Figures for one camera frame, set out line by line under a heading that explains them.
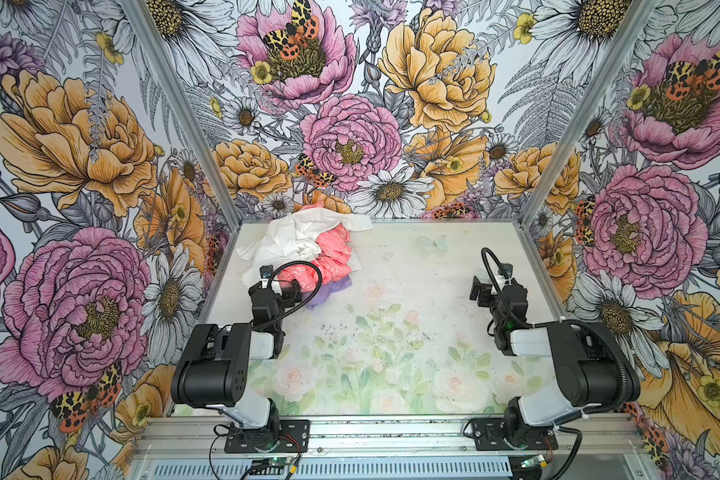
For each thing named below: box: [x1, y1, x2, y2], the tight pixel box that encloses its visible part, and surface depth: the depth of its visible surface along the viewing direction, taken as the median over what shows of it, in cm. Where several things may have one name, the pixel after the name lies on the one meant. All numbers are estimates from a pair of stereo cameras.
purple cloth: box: [301, 276, 353, 309], surface depth 99 cm
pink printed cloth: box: [278, 223, 352, 293], surface depth 99 cm
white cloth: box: [236, 208, 374, 286], surface depth 101 cm
